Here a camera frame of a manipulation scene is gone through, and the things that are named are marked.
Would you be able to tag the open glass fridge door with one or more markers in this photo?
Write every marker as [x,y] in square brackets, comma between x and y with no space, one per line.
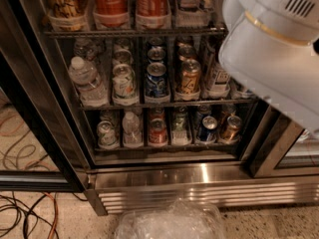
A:
[24,83]

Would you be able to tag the clear water bottle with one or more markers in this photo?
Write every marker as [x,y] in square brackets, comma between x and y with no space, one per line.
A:
[88,82]
[86,49]

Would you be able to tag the front green white soda can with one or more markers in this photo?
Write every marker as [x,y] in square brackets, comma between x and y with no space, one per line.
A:
[124,81]

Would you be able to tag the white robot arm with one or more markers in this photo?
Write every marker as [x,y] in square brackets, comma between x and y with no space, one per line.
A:
[270,48]

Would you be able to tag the right red Coca-Cola can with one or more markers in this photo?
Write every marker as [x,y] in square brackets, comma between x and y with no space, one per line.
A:
[152,14]

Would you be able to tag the red coca-cola can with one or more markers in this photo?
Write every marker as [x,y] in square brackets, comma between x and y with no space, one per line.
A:
[152,14]
[112,13]

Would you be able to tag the front blue energy drink can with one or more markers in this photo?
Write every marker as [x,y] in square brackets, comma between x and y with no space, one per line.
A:
[243,91]

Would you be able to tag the green white soda can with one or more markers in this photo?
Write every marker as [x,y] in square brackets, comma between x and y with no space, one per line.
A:
[124,81]
[122,56]

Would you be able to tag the front orange LaCroix can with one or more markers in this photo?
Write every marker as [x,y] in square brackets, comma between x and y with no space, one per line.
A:
[189,76]

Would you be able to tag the bottom shelf water bottle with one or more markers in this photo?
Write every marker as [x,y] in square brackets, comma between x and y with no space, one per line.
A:
[132,130]

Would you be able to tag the bottom shelf blue can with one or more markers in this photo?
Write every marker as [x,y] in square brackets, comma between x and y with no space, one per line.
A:
[207,130]

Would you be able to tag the middle green white soda can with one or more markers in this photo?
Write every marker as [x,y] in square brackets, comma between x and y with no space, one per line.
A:
[122,56]

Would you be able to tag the front blue Pepsi can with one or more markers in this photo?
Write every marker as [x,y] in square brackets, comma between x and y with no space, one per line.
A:
[156,80]

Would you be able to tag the bottom shelf red can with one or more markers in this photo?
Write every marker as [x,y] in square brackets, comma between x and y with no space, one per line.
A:
[157,131]

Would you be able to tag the rear clear water bottle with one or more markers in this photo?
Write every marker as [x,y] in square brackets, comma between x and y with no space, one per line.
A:
[86,49]

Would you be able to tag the stainless steel display fridge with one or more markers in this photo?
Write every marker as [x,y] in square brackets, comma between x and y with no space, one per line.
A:
[143,102]

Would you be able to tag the front clear water bottle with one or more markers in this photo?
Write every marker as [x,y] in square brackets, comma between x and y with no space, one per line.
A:
[88,82]

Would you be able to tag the clear plastic bag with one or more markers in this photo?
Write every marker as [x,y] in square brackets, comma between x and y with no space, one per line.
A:
[180,220]

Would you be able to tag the left red Coca-Cola can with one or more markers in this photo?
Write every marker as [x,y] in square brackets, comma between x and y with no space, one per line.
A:
[112,13]

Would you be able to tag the white labelled bottle top shelf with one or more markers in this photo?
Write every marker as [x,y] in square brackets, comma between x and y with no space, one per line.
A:
[188,13]

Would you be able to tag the bottom shelf green white can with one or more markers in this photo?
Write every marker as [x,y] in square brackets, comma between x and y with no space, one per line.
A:
[107,135]

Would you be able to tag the bottom shelf gold can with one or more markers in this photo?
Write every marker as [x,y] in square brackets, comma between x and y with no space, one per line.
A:
[231,128]

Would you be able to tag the blue pepsi can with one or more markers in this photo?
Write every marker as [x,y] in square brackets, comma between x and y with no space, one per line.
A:
[156,80]
[156,55]

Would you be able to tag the middle orange can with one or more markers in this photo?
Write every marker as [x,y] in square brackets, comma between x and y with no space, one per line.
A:
[186,52]

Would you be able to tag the middle blue Pepsi can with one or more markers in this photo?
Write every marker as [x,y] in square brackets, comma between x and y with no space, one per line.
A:
[156,55]

